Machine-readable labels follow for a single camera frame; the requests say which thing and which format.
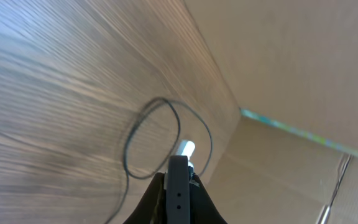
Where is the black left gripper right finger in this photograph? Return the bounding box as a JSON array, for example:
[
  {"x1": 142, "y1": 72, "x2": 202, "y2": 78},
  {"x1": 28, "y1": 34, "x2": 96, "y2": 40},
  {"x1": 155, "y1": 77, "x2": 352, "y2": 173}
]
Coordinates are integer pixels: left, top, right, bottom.
[{"x1": 190, "y1": 174, "x2": 227, "y2": 224}]

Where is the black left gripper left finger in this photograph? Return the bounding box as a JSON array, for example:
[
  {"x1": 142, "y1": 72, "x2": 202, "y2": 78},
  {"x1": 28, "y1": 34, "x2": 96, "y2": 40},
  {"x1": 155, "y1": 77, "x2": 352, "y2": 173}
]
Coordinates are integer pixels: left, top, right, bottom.
[{"x1": 124, "y1": 172, "x2": 167, "y2": 224}]

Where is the smartphone with light blue screen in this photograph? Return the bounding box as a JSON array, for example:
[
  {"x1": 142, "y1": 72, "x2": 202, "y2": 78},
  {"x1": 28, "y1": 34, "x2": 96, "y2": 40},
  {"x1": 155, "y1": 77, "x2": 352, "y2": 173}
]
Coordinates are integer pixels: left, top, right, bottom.
[{"x1": 165, "y1": 156, "x2": 191, "y2": 224}]

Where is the white power strip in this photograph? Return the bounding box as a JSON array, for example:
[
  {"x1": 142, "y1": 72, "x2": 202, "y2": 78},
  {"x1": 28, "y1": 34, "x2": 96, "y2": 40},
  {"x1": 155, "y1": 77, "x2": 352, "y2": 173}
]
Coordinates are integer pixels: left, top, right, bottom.
[{"x1": 175, "y1": 140, "x2": 196, "y2": 168}]

